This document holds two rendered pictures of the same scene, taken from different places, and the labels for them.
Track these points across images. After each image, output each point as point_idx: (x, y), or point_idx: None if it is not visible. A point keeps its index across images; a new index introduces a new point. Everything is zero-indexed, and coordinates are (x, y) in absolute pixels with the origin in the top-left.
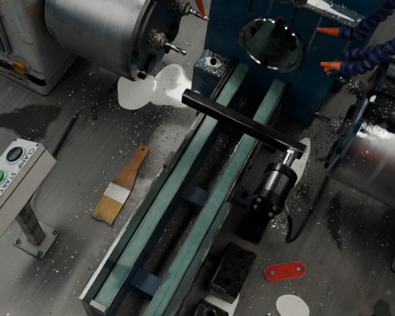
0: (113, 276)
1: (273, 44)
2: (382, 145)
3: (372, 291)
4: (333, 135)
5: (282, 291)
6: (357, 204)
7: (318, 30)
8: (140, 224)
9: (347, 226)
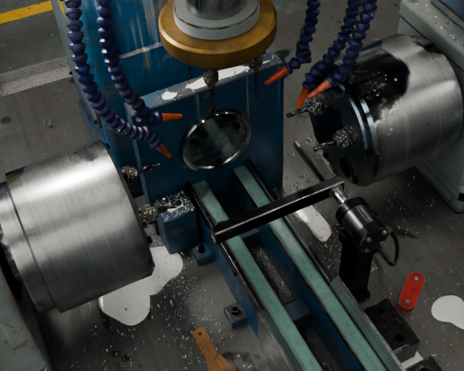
0: None
1: (219, 138)
2: (396, 114)
3: None
4: (305, 173)
5: (427, 306)
6: (381, 198)
7: (267, 83)
8: (303, 368)
9: (397, 218)
